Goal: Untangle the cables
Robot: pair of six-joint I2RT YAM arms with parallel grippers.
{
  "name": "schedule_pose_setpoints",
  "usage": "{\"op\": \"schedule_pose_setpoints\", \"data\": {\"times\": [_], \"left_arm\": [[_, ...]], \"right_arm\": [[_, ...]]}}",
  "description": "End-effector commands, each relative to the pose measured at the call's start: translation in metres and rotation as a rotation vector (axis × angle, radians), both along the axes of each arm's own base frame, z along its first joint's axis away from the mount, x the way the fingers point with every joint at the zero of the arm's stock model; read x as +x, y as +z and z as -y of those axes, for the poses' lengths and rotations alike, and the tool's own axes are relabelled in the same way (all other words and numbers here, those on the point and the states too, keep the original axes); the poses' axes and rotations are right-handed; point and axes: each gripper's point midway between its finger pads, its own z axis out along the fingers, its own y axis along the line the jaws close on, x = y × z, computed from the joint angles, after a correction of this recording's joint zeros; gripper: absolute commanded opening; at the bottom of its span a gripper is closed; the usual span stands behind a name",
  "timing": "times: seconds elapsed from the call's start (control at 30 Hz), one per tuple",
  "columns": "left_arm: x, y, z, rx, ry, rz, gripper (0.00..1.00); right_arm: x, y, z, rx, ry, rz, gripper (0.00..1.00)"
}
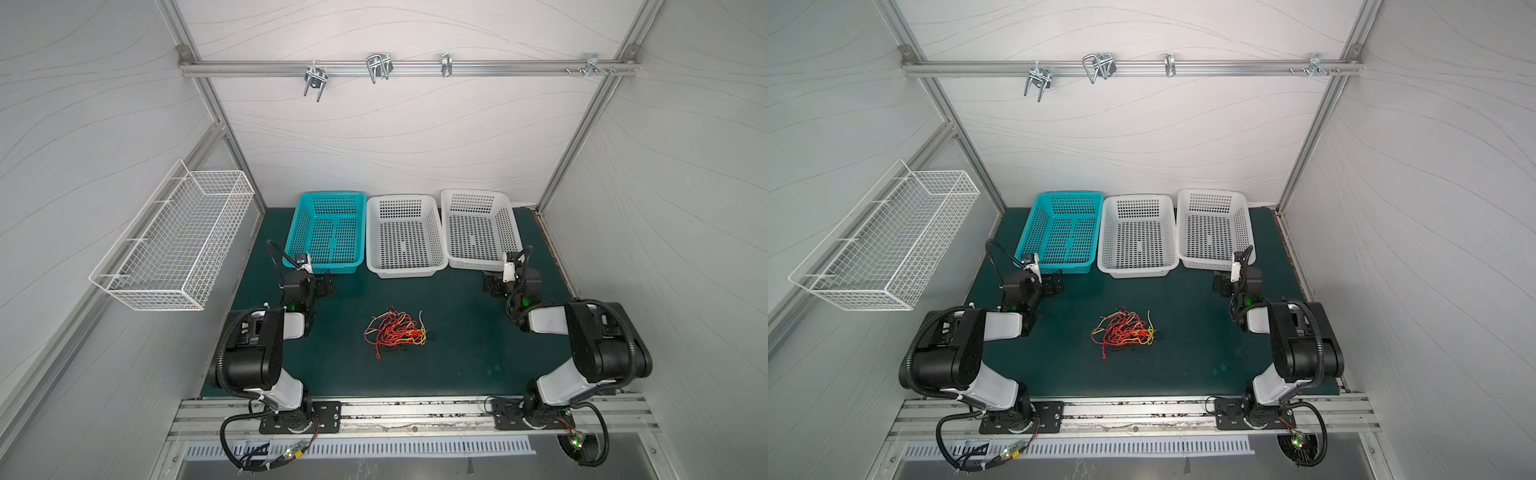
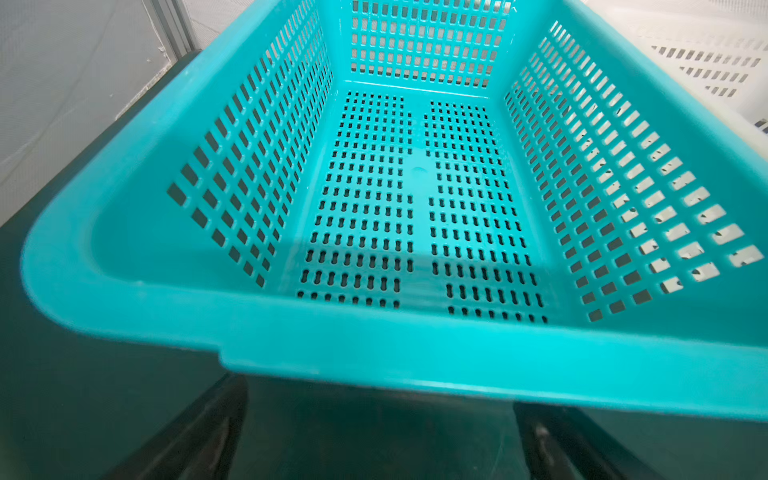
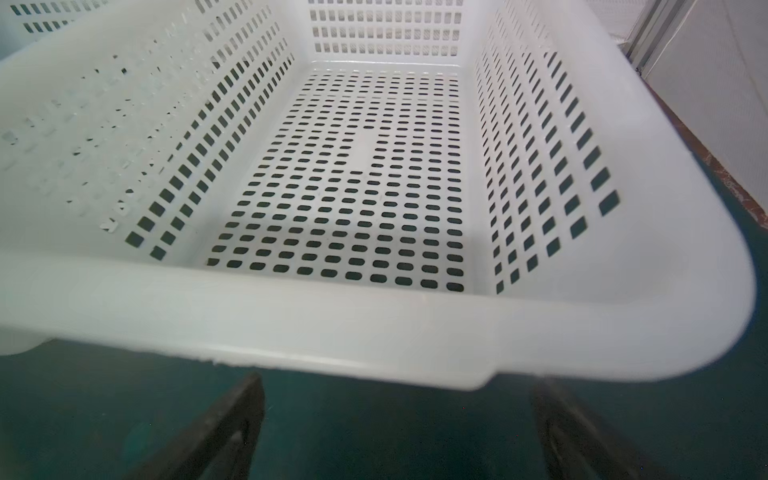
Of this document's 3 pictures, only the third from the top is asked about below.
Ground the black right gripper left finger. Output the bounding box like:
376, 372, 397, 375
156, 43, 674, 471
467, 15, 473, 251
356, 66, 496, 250
127, 373, 265, 479

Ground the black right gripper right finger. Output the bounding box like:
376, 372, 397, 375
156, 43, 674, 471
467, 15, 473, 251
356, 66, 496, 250
530, 379, 675, 479

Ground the dark green table mat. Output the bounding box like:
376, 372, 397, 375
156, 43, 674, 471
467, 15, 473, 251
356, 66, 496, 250
1, 180, 767, 479

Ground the white perforated basket right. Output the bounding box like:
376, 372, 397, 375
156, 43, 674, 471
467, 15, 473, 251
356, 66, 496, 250
1, 1, 756, 390

